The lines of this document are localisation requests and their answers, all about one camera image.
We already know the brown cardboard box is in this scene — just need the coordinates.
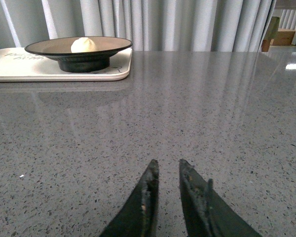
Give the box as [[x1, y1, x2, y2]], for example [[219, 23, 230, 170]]
[[271, 28, 295, 46]]

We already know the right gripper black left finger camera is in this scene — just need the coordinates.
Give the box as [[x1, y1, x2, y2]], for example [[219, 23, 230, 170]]
[[100, 159, 159, 237]]

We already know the grey pleated curtain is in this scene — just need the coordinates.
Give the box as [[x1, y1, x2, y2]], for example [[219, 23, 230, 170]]
[[0, 0, 275, 52]]

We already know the brown plate with black rim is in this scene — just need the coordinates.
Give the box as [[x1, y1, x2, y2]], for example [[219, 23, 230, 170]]
[[25, 36, 133, 73]]

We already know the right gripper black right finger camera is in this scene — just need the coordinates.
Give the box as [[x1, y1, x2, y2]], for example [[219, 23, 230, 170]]
[[180, 159, 260, 237]]

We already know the white steamed bun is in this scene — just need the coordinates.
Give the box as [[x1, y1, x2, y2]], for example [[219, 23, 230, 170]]
[[71, 37, 97, 53]]

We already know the white rectangular tray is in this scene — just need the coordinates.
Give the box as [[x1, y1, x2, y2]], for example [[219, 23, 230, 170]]
[[0, 47, 132, 82]]

